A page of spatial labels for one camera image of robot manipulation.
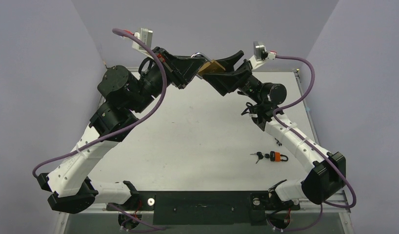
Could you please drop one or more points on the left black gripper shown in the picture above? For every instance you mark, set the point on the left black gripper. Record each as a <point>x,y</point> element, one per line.
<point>180,70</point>

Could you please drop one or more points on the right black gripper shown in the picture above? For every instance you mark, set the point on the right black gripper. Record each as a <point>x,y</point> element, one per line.
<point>239,77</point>

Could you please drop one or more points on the brass padlock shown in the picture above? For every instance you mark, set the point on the brass padlock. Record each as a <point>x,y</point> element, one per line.
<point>211,66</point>

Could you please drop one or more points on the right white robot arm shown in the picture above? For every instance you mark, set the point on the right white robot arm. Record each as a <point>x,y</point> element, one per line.
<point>326,172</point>

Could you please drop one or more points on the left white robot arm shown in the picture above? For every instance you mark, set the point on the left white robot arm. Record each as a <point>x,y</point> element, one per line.
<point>71,189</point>

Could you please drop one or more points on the orange black padlock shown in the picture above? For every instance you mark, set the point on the orange black padlock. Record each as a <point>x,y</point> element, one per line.
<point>277,157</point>

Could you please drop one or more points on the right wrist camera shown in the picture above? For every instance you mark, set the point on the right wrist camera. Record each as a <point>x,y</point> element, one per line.
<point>261,55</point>

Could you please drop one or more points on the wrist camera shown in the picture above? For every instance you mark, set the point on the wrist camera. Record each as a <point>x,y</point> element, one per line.
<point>261,55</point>
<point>145,35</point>

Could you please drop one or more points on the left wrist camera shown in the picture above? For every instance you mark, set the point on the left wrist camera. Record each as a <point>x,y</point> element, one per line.
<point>145,35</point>

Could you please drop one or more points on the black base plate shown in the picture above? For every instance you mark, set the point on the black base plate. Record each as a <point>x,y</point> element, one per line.
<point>206,207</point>

